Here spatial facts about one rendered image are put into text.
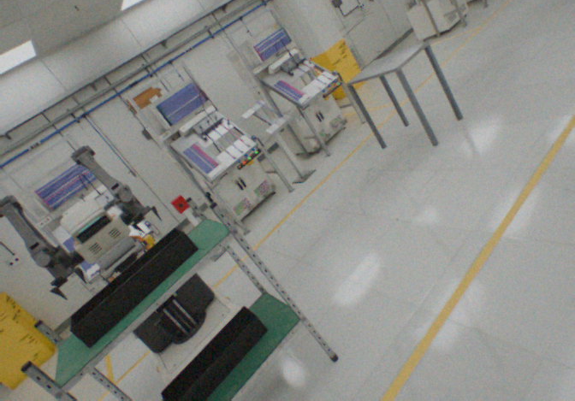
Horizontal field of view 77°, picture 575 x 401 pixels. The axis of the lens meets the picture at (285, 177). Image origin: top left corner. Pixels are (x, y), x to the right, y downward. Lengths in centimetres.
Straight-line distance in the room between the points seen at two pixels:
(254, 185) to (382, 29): 518
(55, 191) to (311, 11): 479
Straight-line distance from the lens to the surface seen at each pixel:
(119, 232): 229
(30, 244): 206
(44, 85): 580
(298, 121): 477
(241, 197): 437
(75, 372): 173
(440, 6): 723
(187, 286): 272
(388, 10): 879
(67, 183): 416
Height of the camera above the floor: 152
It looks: 18 degrees down
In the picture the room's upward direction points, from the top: 35 degrees counter-clockwise
